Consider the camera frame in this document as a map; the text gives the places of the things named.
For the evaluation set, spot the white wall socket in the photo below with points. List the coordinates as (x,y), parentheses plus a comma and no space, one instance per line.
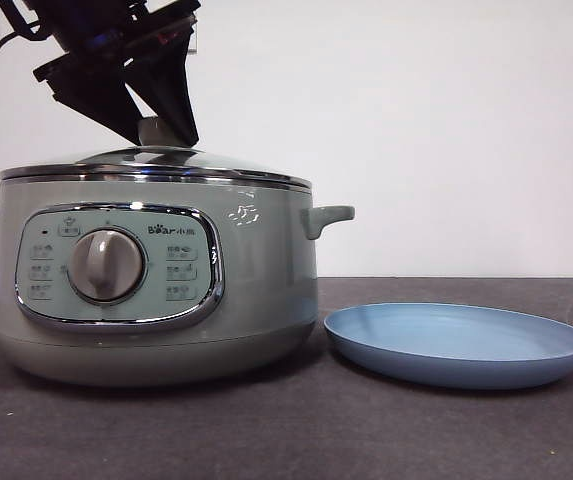
(192,42)

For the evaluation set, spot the blue plate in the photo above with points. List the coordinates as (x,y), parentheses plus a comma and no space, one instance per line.
(456,345)

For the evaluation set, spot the pale green electric steamer pot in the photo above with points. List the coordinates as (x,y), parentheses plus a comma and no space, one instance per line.
(266,280)

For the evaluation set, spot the glass lid with green knob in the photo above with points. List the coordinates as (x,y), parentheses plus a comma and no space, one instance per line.
(166,157)

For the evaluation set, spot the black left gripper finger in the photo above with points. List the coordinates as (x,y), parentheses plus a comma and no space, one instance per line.
(171,85)
(91,95)

